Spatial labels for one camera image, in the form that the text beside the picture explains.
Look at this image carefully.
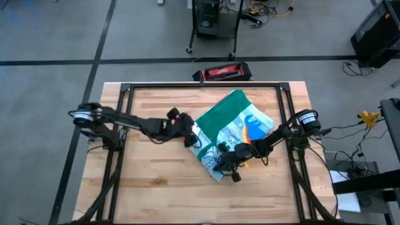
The black wheeled cart stand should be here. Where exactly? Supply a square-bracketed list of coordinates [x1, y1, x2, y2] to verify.
[186, 0, 245, 61]

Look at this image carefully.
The yellow extension cable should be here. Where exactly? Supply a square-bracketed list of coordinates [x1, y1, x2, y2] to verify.
[249, 0, 296, 18]

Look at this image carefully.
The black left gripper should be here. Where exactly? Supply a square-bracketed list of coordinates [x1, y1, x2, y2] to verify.
[146, 107, 198, 148]

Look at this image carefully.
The grey side table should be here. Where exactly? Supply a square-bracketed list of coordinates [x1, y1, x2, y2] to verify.
[380, 98, 400, 146]

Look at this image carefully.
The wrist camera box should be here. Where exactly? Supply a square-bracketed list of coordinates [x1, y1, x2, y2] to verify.
[215, 154, 235, 173]
[177, 112, 195, 129]

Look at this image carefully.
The black aluminium rig frame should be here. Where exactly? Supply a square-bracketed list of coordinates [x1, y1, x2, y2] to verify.
[71, 81, 341, 225]

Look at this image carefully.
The black side beam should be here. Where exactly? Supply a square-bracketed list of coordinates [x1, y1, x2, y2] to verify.
[331, 176, 400, 195]

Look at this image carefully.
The dinosaur print towel green back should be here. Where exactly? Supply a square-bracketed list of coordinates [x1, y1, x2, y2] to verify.
[189, 89, 276, 182]

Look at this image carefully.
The black equipment case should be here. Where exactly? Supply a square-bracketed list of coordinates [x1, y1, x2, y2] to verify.
[350, 0, 400, 69]

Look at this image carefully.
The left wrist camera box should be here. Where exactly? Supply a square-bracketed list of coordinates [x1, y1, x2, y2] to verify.
[177, 112, 195, 129]

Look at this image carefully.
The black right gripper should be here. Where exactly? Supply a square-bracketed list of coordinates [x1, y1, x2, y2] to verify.
[217, 140, 265, 183]

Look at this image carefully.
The red and black tool case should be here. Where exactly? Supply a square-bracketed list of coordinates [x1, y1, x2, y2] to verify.
[192, 61, 253, 83]

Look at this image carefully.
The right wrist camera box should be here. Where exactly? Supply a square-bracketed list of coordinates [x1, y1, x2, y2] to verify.
[215, 154, 235, 173]

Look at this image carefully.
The black computer tower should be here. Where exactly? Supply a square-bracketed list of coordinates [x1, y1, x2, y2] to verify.
[196, 0, 220, 39]

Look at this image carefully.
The white paper sheet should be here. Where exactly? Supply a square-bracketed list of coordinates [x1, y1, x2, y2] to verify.
[329, 170, 362, 213]

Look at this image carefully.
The black floor cable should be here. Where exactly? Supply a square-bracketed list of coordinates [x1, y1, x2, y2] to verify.
[342, 60, 375, 77]

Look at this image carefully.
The black power strip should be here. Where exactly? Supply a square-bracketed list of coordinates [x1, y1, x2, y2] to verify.
[240, 14, 264, 28]

